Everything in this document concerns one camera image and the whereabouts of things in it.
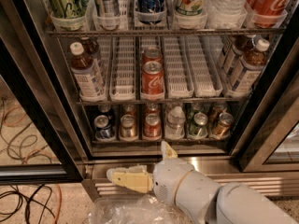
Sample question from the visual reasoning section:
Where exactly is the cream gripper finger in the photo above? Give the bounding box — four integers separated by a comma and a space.
161, 141, 178, 160
107, 165, 153, 193

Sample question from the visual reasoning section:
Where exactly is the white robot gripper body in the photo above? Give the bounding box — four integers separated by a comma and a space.
153, 159, 221, 224

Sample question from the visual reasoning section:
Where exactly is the red coke can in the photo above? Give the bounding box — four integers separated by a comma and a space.
142, 47, 163, 63
142, 62, 164, 95

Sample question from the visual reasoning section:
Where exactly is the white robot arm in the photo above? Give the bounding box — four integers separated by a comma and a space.
107, 141, 298, 224

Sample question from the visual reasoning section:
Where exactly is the water bottle bottom shelf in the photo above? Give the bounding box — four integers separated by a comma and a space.
165, 106, 186, 140

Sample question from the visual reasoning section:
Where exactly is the red can bottom shelf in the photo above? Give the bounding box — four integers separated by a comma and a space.
143, 114, 161, 138

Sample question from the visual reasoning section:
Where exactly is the green can bottom shelf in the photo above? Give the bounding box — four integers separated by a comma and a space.
188, 112, 208, 139

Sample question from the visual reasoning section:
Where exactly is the green can shelf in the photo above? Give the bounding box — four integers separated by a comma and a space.
188, 112, 208, 139
42, 0, 92, 20

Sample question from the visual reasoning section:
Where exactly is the gold can bottom shelf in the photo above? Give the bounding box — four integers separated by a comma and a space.
121, 115, 137, 138

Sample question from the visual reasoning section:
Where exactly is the blue can bottom shelf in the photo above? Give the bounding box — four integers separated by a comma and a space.
94, 115, 114, 139

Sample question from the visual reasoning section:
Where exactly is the bronze can bottom shelf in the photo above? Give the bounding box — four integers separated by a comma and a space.
211, 112, 234, 137

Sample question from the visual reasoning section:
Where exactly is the white empty shelf tray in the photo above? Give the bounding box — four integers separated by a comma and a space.
163, 36, 194, 99
185, 36, 222, 98
109, 37, 135, 102

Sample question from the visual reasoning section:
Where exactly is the right fridge glass door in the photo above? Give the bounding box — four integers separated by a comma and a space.
234, 7, 299, 173

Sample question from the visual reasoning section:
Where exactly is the fridge glass door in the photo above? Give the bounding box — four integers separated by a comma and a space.
0, 0, 85, 184
234, 7, 299, 173

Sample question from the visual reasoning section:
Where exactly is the left fridge glass door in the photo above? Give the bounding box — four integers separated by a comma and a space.
0, 0, 85, 184

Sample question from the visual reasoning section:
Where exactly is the large coke can top shelf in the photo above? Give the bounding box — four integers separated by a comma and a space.
246, 0, 290, 28

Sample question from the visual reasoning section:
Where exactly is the green can top shelf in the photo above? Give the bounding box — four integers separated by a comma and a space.
42, 0, 92, 20

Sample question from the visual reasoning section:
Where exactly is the clear plastic bin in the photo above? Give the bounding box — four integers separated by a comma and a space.
89, 194, 192, 224

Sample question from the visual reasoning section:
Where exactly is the front left tea bottle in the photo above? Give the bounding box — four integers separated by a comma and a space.
70, 42, 104, 100

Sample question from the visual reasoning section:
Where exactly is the tea bottle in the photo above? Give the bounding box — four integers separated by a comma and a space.
70, 42, 104, 100
80, 37, 105, 75
229, 38, 270, 93
218, 35, 255, 77

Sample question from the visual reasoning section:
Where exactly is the front right tea bottle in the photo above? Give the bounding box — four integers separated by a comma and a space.
229, 38, 270, 93

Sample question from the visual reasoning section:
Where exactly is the rear left tea bottle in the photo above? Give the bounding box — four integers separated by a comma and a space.
80, 37, 105, 75

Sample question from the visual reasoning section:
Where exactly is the rear right tea bottle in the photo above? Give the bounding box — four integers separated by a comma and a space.
218, 35, 255, 77

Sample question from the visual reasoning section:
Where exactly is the orange floor cable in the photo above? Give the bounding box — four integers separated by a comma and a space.
50, 184, 63, 224

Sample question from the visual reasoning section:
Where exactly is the black floor cable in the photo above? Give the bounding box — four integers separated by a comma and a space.
0, 184, 57, 224

